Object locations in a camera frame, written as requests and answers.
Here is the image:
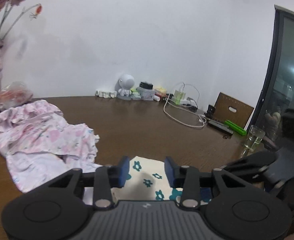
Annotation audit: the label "black small device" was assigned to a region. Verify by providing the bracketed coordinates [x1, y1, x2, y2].
[139, 82, 154, 90]

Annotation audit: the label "white astronaut figurine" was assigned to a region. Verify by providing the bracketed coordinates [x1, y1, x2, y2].
[117, 74, 135, 101]

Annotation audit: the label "green charger block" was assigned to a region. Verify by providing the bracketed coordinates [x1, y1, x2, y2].
[172, 90, 186, 105]

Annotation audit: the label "black phone stand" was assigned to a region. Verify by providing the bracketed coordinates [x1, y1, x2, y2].
[205, 105, 216, 119]

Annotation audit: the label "white power strip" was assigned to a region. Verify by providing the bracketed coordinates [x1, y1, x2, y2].
[95, 90, 117, 99]

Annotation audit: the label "black flat device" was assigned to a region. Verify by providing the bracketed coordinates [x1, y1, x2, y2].
[207, 120, 233, 136]

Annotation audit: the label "glass of water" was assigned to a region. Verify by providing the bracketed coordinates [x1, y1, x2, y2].
[244, 125, 265, 152]

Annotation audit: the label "plastic snack bag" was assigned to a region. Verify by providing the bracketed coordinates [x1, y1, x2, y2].
[0, 81, 33, 112]

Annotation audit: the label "cream green-flower garment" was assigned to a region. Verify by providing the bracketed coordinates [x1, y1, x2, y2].
[110, 155, 213, 202]

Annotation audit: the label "pink floral garment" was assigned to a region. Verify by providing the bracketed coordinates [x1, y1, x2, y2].
[0, 100, 99, 193]

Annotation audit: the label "green bar object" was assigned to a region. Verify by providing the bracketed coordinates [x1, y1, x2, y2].
[224, 120, 247, 136]

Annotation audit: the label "brown wooden chair back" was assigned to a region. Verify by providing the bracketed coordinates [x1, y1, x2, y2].
[213, 92, 254, 128]

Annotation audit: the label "white tin box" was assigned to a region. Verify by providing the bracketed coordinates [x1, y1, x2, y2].
[136, 87, 155, 101]

